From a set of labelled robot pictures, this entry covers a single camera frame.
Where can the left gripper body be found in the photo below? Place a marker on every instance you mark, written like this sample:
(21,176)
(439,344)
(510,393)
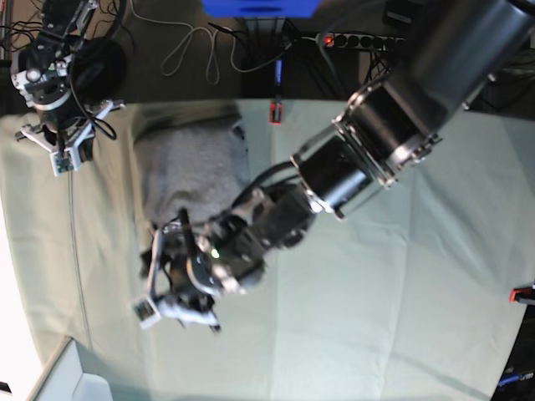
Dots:
(180,276)

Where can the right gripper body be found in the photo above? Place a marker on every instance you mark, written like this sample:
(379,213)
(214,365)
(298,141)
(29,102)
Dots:
(66,135)

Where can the grey t-shirt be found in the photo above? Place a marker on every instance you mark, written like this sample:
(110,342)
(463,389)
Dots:
(201,166)

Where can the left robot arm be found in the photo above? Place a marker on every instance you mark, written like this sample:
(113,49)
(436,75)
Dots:
(387,125)

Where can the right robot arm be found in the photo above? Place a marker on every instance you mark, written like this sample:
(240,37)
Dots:
(69,80)

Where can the black round base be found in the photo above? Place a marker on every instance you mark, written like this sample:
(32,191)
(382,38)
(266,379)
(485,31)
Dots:
(100,68)

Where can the white plastic bin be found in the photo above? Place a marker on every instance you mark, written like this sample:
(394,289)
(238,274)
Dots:
(64,379)

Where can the red black clamp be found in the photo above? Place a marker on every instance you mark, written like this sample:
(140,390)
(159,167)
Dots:
(275,112)

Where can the blue plastic crate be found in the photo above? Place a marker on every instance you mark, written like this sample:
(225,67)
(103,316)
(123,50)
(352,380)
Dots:
(260,8)

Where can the white power strip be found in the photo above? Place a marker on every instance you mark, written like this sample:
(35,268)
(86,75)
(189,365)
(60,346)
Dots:
(362,42)

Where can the red clamp right edge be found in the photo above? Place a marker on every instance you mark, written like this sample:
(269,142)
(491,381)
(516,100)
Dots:
(523,295)

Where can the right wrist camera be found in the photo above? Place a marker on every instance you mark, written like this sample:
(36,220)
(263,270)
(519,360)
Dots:
(68,161)

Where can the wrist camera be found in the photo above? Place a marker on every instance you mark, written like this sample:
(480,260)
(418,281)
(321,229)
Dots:
(68,161)
(146,311)

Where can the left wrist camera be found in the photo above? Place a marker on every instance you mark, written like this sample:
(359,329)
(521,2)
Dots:
(146,311)

